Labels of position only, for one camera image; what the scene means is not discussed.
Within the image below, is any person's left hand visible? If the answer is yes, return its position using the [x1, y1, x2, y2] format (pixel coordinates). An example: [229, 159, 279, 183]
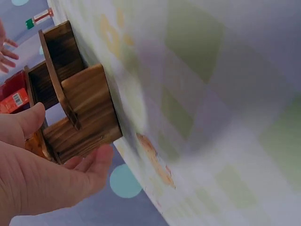
[0, 103, 114, 226]

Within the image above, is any person's right hand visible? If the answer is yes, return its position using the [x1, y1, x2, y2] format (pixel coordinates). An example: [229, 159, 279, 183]
[0, 18, 20, 74]

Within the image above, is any brown wooden organizer box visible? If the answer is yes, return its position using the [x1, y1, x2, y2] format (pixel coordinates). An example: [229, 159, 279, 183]
[24, 20, 123, 165]

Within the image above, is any amber translucent object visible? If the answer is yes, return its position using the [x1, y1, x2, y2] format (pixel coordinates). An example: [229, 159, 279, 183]
[24, 129, 52, 161]

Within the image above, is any red cardboard box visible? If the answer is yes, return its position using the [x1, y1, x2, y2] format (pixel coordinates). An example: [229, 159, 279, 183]
[0, 70, 31, 114]

